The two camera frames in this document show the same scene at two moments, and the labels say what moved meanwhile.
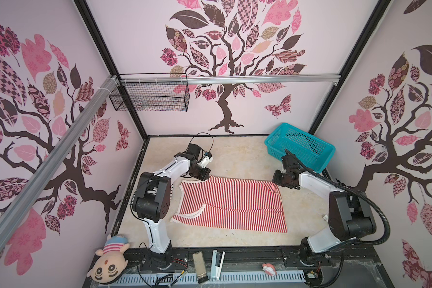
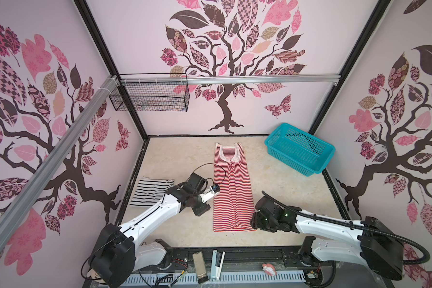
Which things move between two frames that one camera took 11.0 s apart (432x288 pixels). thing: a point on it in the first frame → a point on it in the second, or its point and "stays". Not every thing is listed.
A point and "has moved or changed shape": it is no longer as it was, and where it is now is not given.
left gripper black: [204, 174] → [201, 210]
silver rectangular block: [201, 274] stays
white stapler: [216, 261] stays
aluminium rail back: [275, 77] stays
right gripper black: [275, 179] → [255, 222]
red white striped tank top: [231, 203] has moved or changed shape
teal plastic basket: [313, 152] stays
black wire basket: [152, 96] stays
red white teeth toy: [269, 269] stays
